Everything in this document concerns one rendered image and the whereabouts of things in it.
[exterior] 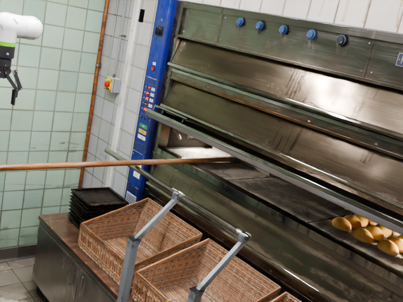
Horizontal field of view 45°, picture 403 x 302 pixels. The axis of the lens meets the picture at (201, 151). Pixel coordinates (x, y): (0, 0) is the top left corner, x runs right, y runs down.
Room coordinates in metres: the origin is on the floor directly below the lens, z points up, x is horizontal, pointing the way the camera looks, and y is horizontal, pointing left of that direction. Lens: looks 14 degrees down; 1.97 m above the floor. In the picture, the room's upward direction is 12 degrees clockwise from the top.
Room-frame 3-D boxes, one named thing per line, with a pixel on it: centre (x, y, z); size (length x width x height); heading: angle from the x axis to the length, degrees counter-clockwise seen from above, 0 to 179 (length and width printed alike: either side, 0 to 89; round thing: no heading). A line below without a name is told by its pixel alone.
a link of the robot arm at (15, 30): (2.18, 0.94, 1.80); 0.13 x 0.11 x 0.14; 151
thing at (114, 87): (3.48, 0.72, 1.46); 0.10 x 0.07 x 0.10; 43
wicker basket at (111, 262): (2.65, 0.26, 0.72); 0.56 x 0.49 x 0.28; 44
